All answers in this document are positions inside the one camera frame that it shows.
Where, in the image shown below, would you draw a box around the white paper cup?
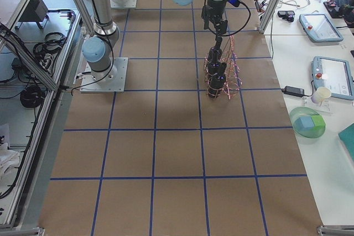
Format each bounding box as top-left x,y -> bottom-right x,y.
311,87 -> 331,104

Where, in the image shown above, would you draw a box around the copper wire wine rack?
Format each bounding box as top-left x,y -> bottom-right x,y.
204,36 -> 242,99

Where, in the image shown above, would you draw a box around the black small device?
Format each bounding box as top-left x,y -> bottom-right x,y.
277,11 -> 295,22

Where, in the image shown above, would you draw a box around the green plastic bowl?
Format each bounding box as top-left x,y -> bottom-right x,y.
289,107 -> 326,138

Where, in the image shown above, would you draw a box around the blue foam cube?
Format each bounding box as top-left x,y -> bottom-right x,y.
293,116 -> 313,132

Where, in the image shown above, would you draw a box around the teach pendant near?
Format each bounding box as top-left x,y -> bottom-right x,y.
311,56 -> 353,100

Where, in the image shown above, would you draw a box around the black power adapter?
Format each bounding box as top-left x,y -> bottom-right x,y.
282,86 -> 305,97

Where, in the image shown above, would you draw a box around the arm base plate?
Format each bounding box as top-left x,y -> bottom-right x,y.
80,57 -> 128,93
110,0 -> 137,9

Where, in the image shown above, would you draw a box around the dark wine bottle in rack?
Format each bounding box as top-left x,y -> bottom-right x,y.
208,62 -> 227,98

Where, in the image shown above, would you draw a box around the coiled black cable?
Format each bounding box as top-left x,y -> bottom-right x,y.
19,85 -> 46,109

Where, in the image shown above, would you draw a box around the white crumpled cloth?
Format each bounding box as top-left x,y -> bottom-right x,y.
0,122 -> 20,181

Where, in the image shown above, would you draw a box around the grey box under table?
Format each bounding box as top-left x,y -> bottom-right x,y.
15,0 -> 49,29

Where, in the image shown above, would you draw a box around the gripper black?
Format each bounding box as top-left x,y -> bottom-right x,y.
201,0 -> 240,36

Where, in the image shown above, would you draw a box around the dark wine bottle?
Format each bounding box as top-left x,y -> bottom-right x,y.
208,62 -> 227,98
207,36 -> 222,77

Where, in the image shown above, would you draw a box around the green foam cube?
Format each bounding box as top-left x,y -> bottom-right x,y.
310,114 -> 326,130

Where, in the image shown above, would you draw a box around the teal book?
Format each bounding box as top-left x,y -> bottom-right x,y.
338,124 -> 354,159

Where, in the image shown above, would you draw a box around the teach pendant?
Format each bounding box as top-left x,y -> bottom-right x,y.
311,56 -> 353,100
299,13 -> 343,43

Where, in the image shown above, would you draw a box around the teach pendant far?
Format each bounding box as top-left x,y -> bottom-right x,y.
299,13 -> 343,43

